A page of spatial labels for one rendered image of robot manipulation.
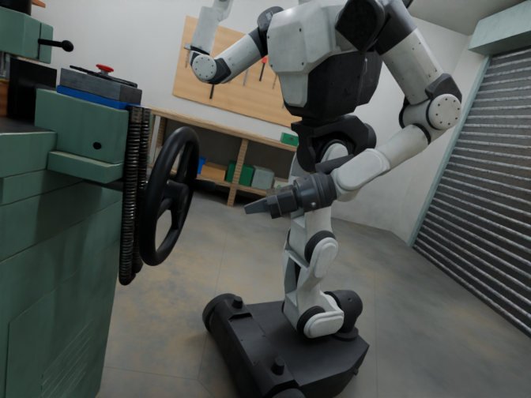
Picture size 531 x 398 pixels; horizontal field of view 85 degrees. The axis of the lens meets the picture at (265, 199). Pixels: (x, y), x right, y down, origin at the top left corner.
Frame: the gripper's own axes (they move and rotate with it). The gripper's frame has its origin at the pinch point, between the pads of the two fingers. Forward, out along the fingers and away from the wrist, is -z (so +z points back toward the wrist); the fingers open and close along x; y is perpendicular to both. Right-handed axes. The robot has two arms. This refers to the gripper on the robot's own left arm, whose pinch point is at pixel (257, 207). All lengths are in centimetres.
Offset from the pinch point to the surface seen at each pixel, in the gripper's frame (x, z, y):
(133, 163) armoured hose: -18.1, -17.3, 18.1
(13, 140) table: -30.3, -25.9, 25.2
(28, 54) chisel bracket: -14, -30, 41
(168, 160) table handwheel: -22.3, -9.5, 17.0
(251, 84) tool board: 314, 2, 73
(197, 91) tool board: 309, -64, 81
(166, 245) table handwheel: -10.6, -20.4, -0.7
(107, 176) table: -23.5, -19.6, 17.3
